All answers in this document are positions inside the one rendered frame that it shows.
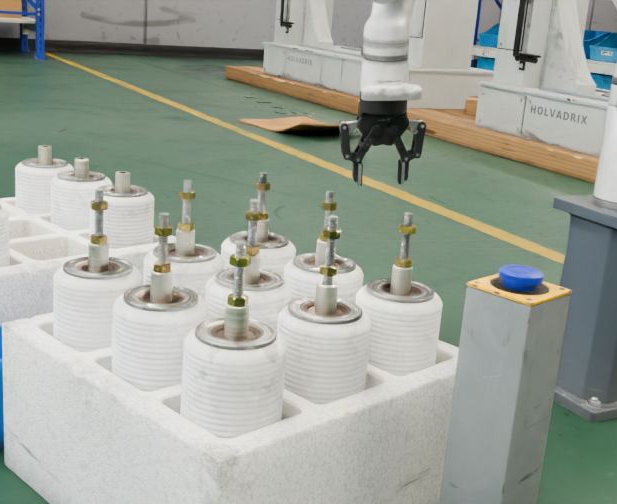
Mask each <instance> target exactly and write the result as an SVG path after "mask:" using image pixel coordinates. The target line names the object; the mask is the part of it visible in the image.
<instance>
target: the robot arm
mask: <svg viewBox="0 0 617 504"><path fill-rule="evenodd" d="M370 1H372V2H373V6H372V13H371V16H370V18H369V19H368V21H367V22H366V24H365V27H364V34H363V58H362V66H361V73H360V102H359V115H358V117H357V119H356V120H355V121H347V122H346V121H345V120H341V121H340V122H339V131H340V142H341V153H342V155H343V157H344V159H345V160H350V161H352V162H353V167H352V177H353V179H354V182H356V183H357V185H358V186H361V185H362V171H363V164H362V162H361V161H362V160H363V158H364V156H365V154H366V152H368V150H369V149H370V147H371V145H373V146H379V145H387V146H392V144H394V145H395V147H396V149H397V151H398V153H399V155H400V159H398V178H397V179H398V183H399V184H404V181H407V179H408V170H409V162H410V160H412V159H415V158H420V157H421V153H422V147H423V141H424V136H425V130H426V124H425V122H424V121H423V120H422V119H417V120H409V119H408V117H407V100H420V99H421V98H422V88H421V87H420V86H419V85H417V84H408V82H409V67H408V51H409V26H410V22H411V18H412V14H413V9H414V4H415V0H370ZM612 1H613V3H614V5H615V7H616V8H617V0H612ZM356 127H357V128H358V129H359V131H360V132H361V134H362V136H361V138H360V140H359V142H358V145H357V147H356V149H355V151H354V152H352V151H350V140H349V135H352V134H353V130H354V129H355V128H356ZM408 127H411V131H412V133H413V140H412V146H411V150H408V151H407V150H406V148H405V146H404V144H403V141H402V139H401V136H402V135H403V133H404V132H405V131H406V129H407V128H408ZM592 203H593V204H595V205H597V206H600V207H603V208H606V209H611V210H615V211H617V63H616V65H615V67H614V71H613V77H612V84H611V90H610V96H609V102H608V108H607V114H606V120H605V126H604V132H603V138H602V144H601V150H600V156H599V162H598V168H597V174H596V180H595V186H594V192H593V198H592Z"/></svg>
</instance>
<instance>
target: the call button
mask: <svg viewBox="0 0 617 504"><path fill-rule="evenodd" d="M543 277H544V274H543V273H542V272H541V271H540V270H538V269H536V268H533V267H529V266H524V265H514V264H512V265H505V266H503V267H501V268H500V269H499V278H501V279H502V284H503V285H504V286H506V287H508V288H511V289H515V290H522V291H532V290H536V289H537V286H538V285H539V284H541V283H542V282H543Z"/></svg>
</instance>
